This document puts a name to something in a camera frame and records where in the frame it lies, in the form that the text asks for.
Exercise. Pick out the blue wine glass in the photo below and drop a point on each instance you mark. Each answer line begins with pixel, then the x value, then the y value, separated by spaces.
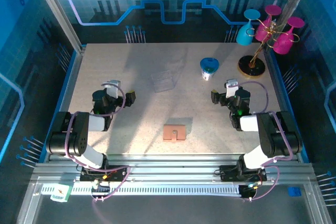
pixel 244 36

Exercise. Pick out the magenta wine glass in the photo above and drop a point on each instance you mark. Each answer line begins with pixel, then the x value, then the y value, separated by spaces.
pixel 262 32
pixel 283 44

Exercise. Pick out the green and white small box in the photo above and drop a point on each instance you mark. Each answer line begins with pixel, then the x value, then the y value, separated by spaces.
pixel 61 192

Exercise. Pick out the white cup with blue lid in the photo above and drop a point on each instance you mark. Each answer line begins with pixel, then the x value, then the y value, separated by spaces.
pixel 208 75

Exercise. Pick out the brown leather card holder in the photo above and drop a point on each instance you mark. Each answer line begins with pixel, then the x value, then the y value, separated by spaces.
pixel 169 132

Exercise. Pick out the clear plastic card stand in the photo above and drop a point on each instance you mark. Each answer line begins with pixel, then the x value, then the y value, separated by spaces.
pixel 162 82

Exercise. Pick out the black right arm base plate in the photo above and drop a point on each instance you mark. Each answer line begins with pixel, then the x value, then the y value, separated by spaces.
pixel 228 174

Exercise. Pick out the blue-edged aluminium side rail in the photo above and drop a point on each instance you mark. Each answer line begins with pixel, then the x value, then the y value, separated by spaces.
pixel 72 77
pixel 277 77

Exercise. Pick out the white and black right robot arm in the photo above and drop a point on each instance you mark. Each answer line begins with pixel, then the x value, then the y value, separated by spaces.
pixel 278 140

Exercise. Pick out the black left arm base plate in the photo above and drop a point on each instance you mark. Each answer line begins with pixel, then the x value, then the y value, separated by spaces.
pixel 120 172

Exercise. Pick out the small blue block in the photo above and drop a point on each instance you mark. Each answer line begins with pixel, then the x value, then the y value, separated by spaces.
pixel 294 192

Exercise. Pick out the black connector board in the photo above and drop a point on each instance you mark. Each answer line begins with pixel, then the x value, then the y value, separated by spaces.
pixel 245 191
pixel 103 189

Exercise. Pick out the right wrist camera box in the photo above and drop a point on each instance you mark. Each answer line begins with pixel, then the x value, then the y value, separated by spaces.
pixel 232 91

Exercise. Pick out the aluminium front beam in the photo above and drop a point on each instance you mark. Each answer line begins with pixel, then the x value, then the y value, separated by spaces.
pixel 170 171

